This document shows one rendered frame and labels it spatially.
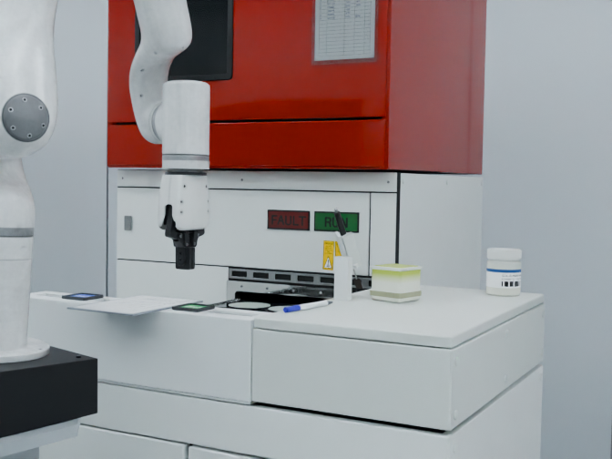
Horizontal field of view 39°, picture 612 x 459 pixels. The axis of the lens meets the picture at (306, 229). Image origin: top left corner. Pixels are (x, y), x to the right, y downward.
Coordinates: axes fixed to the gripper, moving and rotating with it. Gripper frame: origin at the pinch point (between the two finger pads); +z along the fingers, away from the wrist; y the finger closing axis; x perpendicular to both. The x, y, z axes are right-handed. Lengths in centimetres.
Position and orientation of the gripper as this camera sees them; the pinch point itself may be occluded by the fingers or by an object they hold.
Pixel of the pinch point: (185, 258)
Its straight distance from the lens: 159.1
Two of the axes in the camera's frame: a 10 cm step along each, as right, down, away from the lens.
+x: 8.9, 0.4, -4.6
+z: -0.1, 10.0, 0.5
